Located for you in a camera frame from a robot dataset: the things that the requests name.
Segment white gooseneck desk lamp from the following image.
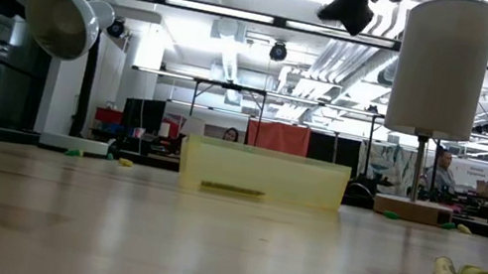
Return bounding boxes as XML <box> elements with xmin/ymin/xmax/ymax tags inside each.
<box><xmin>0</xmin><ymin>0</ymin><xmax>136</xmax><ymax>158</ymax></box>

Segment black partition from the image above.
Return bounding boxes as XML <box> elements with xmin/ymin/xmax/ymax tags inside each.
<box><xmin>301</xmin><ymin>130</ymin><xmax>364</xmax><ymax>197</ymax></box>

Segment red partition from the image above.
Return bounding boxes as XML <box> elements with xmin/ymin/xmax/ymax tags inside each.
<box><xmin>244</xmin><ymin>117</ymin><xmax>313</xmax><ymax>158</ymax></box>

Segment black round ceiling unit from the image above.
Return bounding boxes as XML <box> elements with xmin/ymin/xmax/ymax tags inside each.
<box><xmin>104</xmin><ymin>16</ymin><xmax>128</xmax><ymax>41</ymax></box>
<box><xmin>267</xmin><ymin>39</ymin><xmax>291</xmax><ymax>65</ymax></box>

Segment white shade wooden base lamp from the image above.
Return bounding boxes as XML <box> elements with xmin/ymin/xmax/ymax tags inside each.
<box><xmin>367</xmin><ymin>0</ymin><xmax>488</xmax><ymax>230</ymax></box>

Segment yellow translucent plastic bin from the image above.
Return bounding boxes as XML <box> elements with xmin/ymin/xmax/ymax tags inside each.
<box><xmin>174</xmin><ymin>131</ymin><xmax>354</xmax><ymax>215</ymax></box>

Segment person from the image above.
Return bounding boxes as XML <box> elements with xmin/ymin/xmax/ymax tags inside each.
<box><xmin>424</xmin><ymin>145</ymin><xmax>464</xmax><ymax>197</ymax></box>
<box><xmin>221</xmin><ymin>124</ymin><xmax>242</xmax><ymax>145</ymax></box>

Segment black metal workbench frame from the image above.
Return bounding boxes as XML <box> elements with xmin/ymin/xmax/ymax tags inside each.
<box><xmin>115</xmin><ymin>64</ymin><xmax>387</xmax><ymax>201</ymax></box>

